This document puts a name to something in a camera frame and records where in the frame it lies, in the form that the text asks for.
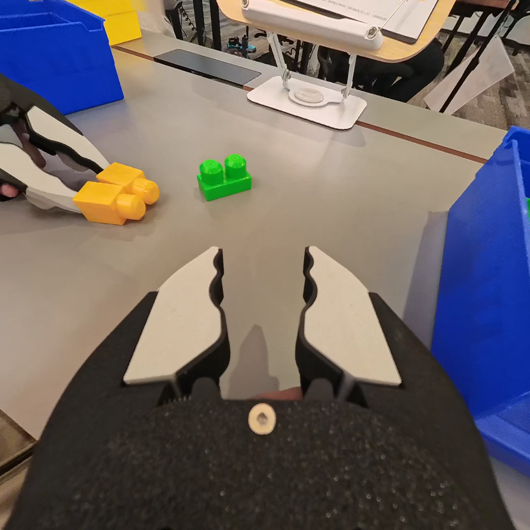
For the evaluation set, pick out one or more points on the white book stand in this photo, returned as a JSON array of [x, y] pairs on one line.
[[306, 103]]

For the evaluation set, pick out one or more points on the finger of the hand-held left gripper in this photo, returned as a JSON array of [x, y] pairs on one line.
[[50, 197], [70, 137]]

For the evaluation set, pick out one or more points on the white angled panel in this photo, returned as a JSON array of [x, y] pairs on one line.
[[472, 79]]

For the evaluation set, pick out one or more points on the yellow plastic bin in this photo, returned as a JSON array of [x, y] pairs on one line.
[[120, 25]]

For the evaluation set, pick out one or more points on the person's left hand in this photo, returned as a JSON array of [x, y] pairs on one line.
[[7, 190]]

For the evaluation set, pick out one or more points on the printed instruction sheet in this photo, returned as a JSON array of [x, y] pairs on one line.
[[397, 16]]

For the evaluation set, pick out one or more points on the green two-stud toy block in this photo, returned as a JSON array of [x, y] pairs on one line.
[[222, 184]]

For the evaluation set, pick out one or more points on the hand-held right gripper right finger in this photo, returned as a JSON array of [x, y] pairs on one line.
[[349, 331]]

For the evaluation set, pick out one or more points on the blue plastic bin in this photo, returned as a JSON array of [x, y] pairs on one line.
[[58, 58], [480, 315]]

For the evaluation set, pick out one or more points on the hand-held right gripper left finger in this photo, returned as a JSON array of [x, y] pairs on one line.
[[175, 331]]

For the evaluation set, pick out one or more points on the black flat panel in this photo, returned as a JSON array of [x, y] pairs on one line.
[[207, 66]]

